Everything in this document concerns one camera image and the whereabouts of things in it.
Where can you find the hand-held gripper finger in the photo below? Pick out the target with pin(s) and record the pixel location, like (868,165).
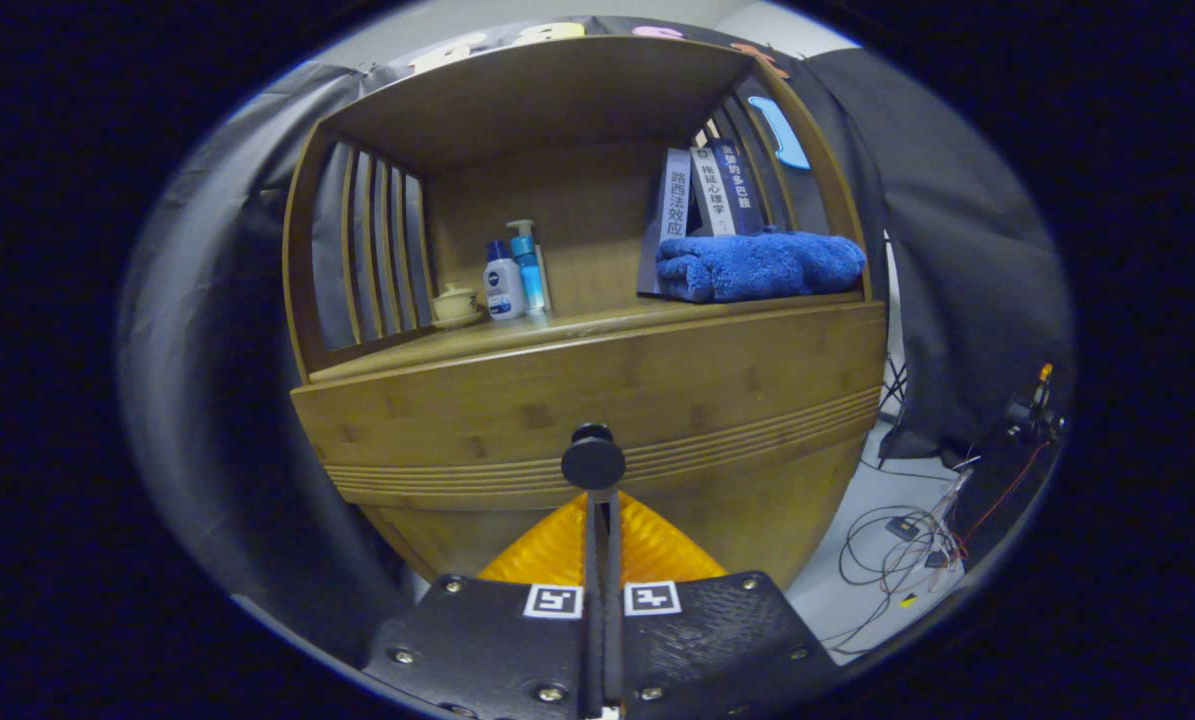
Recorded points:
(593,620)
(612,620)

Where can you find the black round drawer knob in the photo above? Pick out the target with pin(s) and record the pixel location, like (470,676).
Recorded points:
(593,460)

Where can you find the wooden drawer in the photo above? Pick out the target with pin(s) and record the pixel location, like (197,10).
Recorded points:
(457,420)

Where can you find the wooden countertop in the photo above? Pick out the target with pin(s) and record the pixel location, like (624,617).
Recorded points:
(517,332)

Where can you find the wooden cabinet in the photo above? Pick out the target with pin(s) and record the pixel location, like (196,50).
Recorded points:
(517,100)

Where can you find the slim white tube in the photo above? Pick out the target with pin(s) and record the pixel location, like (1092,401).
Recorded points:
(545,280)

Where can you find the cream lidded teacup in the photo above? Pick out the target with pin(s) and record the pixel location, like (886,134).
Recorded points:
(454,303)

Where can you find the white bottle with blue cap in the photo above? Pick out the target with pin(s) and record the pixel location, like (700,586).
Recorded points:
(503,285)

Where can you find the blue pump bottle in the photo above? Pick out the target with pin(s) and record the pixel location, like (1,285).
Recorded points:
(527,265)

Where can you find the black tripod stand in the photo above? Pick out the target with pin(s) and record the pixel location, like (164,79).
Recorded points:
(895,385)

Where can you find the blue folded towel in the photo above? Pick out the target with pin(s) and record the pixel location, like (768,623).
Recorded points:
(757,265)

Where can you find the grey book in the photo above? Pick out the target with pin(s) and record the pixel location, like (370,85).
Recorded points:
(669,215)

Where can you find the black equipment with orange part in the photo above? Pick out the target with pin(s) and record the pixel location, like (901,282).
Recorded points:
(1017,460)

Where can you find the white-spined book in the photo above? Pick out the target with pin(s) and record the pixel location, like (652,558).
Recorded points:
(712,195)

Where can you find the dark blue book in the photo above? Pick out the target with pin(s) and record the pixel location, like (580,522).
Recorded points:
(739,185)

